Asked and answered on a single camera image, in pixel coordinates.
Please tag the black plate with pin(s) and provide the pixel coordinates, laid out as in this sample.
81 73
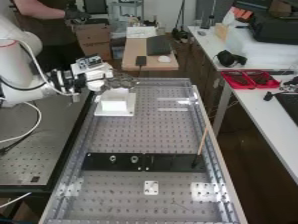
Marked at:
168 163

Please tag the red tray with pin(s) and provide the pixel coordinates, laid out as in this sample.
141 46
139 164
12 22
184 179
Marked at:
264 79
237 80

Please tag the person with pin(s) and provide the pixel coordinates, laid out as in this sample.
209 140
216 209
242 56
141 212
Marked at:
48 20

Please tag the black case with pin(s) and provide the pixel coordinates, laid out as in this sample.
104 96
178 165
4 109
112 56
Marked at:
277 28

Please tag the small white box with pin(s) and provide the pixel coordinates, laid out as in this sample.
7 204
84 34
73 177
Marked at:
115 101

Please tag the black keyboard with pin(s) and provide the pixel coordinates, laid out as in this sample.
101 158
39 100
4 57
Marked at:
290 106

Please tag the black phone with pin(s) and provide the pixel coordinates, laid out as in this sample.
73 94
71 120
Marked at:
140 60

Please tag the silver metal nut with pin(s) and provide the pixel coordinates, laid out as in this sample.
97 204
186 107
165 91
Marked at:
113 159
133 159

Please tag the black headphones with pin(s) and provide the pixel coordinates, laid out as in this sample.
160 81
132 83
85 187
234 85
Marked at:
228 57

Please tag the small white square plate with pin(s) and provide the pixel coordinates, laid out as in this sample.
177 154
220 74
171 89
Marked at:
151 187

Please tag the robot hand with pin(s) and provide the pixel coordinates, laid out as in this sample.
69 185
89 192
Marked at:
95 71

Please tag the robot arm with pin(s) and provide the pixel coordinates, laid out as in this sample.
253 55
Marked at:
18 58

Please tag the white desk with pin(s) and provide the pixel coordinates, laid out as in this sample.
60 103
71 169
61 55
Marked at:
266 133
266 53

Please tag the small black object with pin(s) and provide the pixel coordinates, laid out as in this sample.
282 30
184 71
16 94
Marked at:
268 96

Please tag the clear box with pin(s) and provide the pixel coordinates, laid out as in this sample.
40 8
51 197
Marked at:
71 186

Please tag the thin stick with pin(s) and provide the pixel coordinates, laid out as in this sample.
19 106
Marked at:
202 141

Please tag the dark grey laptop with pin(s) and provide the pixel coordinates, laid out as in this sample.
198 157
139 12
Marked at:
159 45

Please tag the wooden desk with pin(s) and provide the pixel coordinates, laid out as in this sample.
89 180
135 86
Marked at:
133 53

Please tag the cardboard box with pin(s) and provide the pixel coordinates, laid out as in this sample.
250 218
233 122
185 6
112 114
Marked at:
93 40

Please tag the white mouse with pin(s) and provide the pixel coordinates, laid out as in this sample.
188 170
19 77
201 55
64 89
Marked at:
164 59

